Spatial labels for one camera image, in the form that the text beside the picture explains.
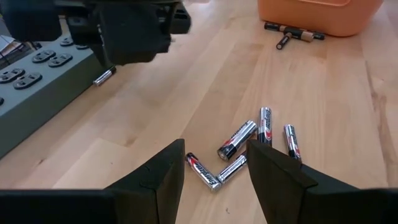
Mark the orange plastic bin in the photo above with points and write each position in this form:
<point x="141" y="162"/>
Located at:
<point x="326" y="15"/>

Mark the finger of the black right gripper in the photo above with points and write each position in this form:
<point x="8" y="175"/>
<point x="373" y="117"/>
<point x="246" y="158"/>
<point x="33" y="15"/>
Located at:
<point x="87" y="31"/>
<point x="136" y="34"/>

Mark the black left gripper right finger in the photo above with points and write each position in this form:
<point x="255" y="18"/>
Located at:
<point x="286" y="199"/>

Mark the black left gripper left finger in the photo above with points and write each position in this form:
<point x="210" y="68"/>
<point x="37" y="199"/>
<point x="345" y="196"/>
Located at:
<point x="149" y="202"/>

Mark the black copper AAA battery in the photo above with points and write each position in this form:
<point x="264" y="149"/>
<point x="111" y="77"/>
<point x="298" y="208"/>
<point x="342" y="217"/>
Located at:
<point x="283" y="41"/>
<point x="273" y="26"/>

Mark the black copper AA battery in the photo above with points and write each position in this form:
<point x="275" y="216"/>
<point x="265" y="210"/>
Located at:
<point x="318" y="36"/>
<point x="300" y="34"/>

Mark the silver black AA battery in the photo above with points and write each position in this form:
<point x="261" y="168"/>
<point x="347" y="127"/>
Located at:
<point x="237" y="140"/>

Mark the grey metal power strip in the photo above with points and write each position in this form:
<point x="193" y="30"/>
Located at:
<point x="37" y="102"/>

